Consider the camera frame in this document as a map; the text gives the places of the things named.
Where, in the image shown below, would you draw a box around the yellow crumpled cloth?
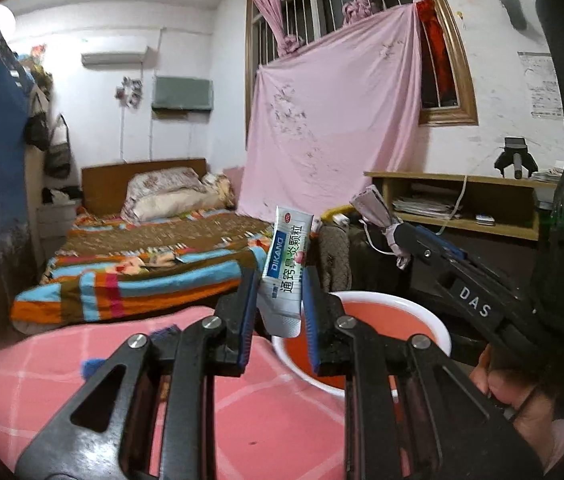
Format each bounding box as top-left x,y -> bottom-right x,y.
202,172 -> 235,206

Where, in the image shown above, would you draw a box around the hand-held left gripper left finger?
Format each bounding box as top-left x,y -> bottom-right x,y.
14,260 -> 260,480

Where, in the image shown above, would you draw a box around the person's right hand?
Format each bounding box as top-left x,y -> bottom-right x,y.
469,345 -> 564,466

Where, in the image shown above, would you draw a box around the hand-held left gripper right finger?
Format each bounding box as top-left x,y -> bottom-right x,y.
302,265 -> 545,480

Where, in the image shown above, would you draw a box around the wall television with green cover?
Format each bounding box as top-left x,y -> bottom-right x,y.
151,75 -> 214,117

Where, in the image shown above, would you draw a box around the black clamp tool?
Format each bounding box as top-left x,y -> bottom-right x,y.
493,136 -> 538,181

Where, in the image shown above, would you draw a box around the clutter of toys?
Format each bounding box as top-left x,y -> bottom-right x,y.
14,45 -> 55,96

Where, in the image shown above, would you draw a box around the black grey handbag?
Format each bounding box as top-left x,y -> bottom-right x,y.
43,114 -> 72,180

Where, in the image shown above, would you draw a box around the colourful patterned bedspread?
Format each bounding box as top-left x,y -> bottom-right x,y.
9,210 -> 275,333

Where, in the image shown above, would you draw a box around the white air conditioner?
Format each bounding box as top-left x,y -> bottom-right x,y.
80,37 -> 149,67

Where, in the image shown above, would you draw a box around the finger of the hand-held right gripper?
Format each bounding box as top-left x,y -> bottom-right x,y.
392,222 -> 455,291
414,225 -> 473,266

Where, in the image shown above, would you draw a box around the wooden desk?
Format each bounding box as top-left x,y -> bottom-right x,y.
364,170 -> 560,311

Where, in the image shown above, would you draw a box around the floral pillow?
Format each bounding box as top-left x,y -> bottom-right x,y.
121,167 -> 208,211

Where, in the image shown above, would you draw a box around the orange bucket with white rim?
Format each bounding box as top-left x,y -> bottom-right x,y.
271,290 -> 453,401

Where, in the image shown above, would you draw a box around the yellow power strip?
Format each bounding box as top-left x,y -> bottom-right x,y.
322,205 -> 363,228

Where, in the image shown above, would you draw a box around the black bag with tissue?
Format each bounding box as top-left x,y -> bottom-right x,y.
42,186 -> 83,206

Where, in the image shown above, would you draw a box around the paper wall calendar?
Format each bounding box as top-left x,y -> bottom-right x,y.
517,51 -> 564,120

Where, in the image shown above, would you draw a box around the white cable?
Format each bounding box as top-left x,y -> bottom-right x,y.
362,175 -> 468,256

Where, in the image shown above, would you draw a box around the pink hanging sheet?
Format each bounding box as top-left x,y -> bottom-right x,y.
237,0 -> 435,233

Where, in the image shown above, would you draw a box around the white nightstand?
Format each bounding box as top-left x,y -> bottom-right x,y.
36,200 -> 83,271

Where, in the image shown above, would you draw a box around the pink checked blanket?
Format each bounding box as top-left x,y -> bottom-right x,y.
0,305 -> 413,480

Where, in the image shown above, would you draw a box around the cream pillow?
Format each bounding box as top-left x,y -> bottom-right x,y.
122,190 -> 228,223

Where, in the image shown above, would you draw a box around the stack of papers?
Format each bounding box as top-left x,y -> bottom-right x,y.
392,192 -> 463,221

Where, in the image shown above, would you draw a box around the patterned brown bag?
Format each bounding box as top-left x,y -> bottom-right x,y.
317,222 -> 353,293

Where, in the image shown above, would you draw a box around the barred window with wooden frame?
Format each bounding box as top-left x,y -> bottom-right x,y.
244,0 -> 479,127

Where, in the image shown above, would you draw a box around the white teal sachet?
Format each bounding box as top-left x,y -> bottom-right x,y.
256,205 -> 315,338

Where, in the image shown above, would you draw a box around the wooden bed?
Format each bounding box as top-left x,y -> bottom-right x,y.
9,157 -> 275,336

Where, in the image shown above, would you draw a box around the mauve wrapper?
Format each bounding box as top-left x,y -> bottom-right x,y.
349,184 -> 413,271

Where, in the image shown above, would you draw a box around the black wall object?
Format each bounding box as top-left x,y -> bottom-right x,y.
499,0 -> 529,32

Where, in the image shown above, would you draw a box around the pink cushion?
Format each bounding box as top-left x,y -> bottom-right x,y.
222,166 -> 245,196

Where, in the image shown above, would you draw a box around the loose papers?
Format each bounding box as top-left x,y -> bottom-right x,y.
532,166 -> 564,183

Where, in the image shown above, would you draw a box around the red cloth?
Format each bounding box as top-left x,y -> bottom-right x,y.
414,0 -> 458,106

